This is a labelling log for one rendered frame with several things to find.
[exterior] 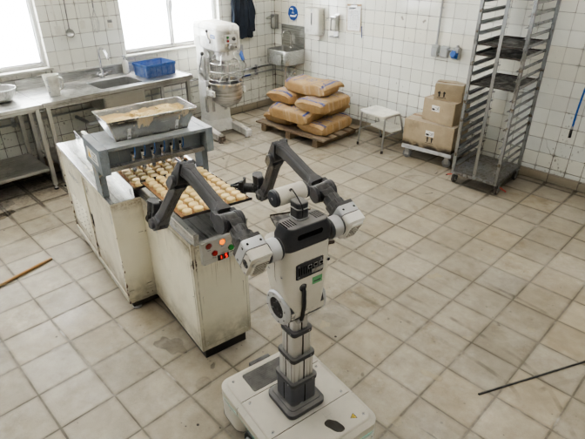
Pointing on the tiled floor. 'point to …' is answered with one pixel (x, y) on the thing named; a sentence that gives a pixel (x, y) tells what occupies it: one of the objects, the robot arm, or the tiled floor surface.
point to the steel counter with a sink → (123, 84)
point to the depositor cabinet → (110, 226)
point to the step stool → (382, 122)
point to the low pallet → (307, 132)
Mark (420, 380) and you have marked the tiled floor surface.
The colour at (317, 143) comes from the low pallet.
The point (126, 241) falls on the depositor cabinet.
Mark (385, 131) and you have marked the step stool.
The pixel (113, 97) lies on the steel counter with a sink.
